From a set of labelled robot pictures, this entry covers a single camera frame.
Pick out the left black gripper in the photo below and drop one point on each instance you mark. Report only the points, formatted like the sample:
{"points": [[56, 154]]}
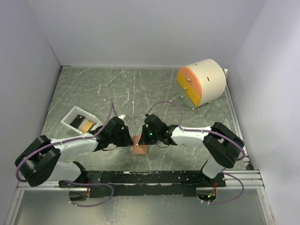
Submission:
{"points": [[128, 140]]}

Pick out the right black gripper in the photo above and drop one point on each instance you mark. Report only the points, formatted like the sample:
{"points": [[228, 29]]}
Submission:
{"points": [[143, 139]]}

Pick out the brown leather card holder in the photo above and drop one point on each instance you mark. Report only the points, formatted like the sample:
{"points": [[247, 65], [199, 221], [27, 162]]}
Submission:
{"points": [[139, 150]]}

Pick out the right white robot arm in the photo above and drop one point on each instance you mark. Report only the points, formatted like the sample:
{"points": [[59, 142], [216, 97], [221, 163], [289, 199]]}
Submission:
{"points": [[224, 146]]}

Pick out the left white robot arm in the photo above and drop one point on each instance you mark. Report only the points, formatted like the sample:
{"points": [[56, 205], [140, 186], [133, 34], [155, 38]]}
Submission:
{"points": [[44, 159]]}

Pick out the cards stack in tray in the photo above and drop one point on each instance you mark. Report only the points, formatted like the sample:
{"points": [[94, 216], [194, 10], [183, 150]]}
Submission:
{"points": [[82, 124]]}

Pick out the white card tray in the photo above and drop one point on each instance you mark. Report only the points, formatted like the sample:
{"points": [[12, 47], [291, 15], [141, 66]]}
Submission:
{"points": [[67, 119]]}

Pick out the cream round drawer cabinet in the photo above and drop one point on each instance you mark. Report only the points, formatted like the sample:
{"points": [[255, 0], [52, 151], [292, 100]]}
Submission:
{"points": [[200, 82]]}

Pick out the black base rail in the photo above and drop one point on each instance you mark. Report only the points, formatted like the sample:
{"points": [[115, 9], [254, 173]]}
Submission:
{"points": [[139, 183]]}

